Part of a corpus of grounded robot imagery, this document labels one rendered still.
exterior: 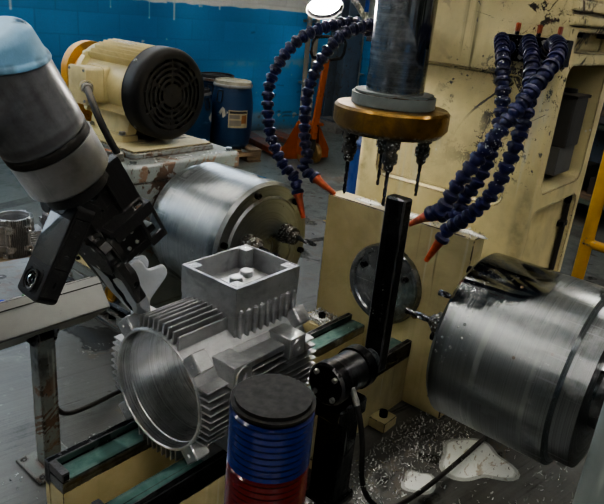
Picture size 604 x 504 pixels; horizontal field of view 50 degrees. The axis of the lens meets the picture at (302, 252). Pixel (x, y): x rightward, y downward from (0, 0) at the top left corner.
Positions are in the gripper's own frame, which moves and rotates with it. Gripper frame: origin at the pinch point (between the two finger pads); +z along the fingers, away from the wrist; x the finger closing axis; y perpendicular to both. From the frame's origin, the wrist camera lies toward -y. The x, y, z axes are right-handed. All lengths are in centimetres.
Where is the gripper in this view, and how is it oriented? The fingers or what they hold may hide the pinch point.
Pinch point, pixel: (137, 311)
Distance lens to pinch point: 83.6
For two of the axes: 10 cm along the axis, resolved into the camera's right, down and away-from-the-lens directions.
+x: -7.6, -3.0, 5.8
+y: 6.1, -6.6, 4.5
